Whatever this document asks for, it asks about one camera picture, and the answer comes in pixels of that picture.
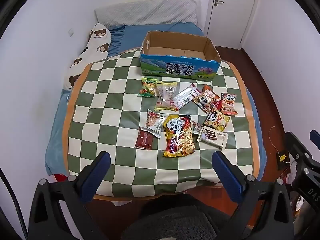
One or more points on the grey fuzzy cloth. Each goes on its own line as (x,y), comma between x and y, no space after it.
(172,222)

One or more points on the red panda snack packet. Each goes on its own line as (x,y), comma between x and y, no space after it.
(228,103)

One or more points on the red cloth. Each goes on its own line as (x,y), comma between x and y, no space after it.
(60,178)

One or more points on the green candy packet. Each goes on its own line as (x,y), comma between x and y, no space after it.
(147,87)

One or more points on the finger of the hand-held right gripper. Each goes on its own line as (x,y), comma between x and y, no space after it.
(296,145)
(315,137)

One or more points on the green white checkered mat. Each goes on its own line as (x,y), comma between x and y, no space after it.
(112,130)

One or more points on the yellow instant noodle packet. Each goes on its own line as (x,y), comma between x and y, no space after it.
(178,137)

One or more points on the long white red packet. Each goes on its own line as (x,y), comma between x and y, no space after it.
(186,96)

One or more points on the oat cookie packet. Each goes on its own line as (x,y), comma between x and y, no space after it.
(165,96)

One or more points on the blue bed sheet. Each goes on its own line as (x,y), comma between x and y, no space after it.
(130,37)

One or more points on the white chocolate biscuit packet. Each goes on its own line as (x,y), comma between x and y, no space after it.
(212,137)

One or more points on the small pale snack packet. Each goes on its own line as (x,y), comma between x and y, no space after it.
(197,127)

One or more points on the cardboard box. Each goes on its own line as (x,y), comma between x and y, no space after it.
(175,68)

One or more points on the dark red snack packet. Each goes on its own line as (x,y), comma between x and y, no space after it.
(143,140)

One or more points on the white textured pillow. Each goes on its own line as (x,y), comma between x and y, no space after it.
(145,12)

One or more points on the yellow panda snack packet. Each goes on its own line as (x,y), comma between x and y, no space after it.
(216,120)

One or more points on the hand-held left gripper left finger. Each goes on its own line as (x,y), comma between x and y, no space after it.
(100,170)

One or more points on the white bear print pillow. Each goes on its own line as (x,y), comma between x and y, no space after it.
(97,40)

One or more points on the white door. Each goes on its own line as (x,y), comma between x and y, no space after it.
(232,17)

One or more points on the tan panda snack packet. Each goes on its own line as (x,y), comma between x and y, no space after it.
(202,101)

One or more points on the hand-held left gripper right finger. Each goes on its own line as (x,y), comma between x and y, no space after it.
(223,172)

